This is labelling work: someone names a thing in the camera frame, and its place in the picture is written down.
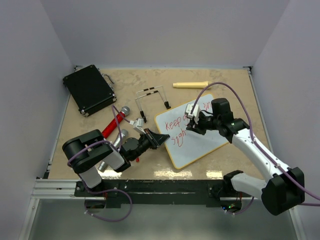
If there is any wire whiteboard stand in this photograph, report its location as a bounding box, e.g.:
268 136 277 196
135 85 171 123

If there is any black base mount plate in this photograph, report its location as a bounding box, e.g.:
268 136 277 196
74 179 244 212

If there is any yellow framed whiteboard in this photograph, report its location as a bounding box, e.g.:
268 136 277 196
154 100 229 170

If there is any red glitter toy microphone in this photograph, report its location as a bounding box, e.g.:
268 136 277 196
102 106 131 138

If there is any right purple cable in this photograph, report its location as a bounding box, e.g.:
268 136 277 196
191 81 320 216

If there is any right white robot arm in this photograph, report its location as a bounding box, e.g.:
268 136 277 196
185 98 305 216

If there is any black carrying case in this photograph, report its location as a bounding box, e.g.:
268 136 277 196
62 64 117 117

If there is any cream toy microphone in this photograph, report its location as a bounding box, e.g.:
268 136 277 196
172 81 211 89

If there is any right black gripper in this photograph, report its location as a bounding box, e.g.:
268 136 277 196
186 112 221 136

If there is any silver toy microphone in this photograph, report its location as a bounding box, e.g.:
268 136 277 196
97 129 129 173

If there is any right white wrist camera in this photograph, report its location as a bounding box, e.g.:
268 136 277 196
184 103 201 124

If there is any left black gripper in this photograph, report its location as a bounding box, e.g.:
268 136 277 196
130 128 170 161

